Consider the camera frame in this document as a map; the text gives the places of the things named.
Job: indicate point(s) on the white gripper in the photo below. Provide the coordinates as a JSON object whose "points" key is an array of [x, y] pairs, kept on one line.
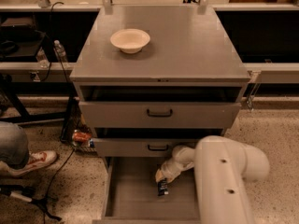
{"points": [[173, 169]]}

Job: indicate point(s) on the dark blue rxbar wrapper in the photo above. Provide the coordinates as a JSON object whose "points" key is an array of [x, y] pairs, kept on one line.
{"points": [[162, 187]]}

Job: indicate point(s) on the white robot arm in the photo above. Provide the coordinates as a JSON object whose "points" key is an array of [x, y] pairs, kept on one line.
{"points": [[221, 167]]}

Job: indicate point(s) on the grey bottom drawer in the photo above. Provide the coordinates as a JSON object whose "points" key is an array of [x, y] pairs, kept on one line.
{"points": [[131, 195]]}

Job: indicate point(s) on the grey drawer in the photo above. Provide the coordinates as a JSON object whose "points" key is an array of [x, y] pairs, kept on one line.
{"points": [[144, 142], [158, 107], [131, 195]]}

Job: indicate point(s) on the grey middle drawer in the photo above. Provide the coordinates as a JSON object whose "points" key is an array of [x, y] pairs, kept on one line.
{"points": [[144, 142]]}

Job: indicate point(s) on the grey top drawer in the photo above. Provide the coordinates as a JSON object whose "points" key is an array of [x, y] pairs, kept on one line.
{"points": [[158, 107]]}

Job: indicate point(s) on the grey drawer cabinet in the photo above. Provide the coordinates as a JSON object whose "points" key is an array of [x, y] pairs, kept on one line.
{"points": [[188, 48]]}

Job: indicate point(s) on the orange snack bag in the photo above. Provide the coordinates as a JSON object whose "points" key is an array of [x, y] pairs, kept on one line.
{"points": [[81, 136]]}

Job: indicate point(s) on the white and red sneaker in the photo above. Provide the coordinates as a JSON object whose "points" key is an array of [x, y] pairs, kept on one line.
{"points": [[36, 161]]}

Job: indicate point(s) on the black tripod stand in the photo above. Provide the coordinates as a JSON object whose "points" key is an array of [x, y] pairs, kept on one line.
{"points": [[26, 194]]}

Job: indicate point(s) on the white bowl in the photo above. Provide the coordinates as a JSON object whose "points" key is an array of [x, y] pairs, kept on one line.
{"points": [[130, 41]]}

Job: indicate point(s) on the blue jeans leg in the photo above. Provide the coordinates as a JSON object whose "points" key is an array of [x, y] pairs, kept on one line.
{"points": [[13, 145]]}

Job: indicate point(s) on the clear water bottle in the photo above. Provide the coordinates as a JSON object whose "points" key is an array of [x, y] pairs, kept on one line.
{"points": [[42, 59], [60, 51]]}

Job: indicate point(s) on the black side table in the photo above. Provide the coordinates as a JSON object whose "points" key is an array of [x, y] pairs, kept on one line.
{"points": [[22, 35]]}

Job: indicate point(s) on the wire basket on floor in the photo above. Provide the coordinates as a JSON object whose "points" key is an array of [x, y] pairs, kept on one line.
{"points": [[75, 131]]}

